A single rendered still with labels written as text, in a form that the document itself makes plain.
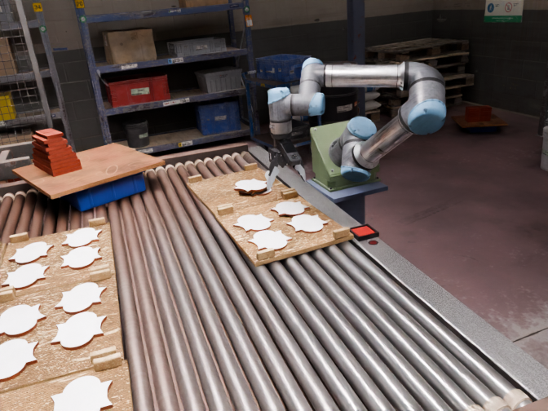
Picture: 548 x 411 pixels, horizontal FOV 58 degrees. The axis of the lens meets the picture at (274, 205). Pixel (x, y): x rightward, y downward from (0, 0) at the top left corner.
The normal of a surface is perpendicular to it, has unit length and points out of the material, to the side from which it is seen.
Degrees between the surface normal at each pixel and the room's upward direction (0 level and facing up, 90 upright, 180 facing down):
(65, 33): 90
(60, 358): 0
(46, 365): 0
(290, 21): 90
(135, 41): 94
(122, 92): 90
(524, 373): 0
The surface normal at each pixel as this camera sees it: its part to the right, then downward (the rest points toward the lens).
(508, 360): -0.07, -0.91
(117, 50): 0.59, 0.18
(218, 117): 0.33, 0.36
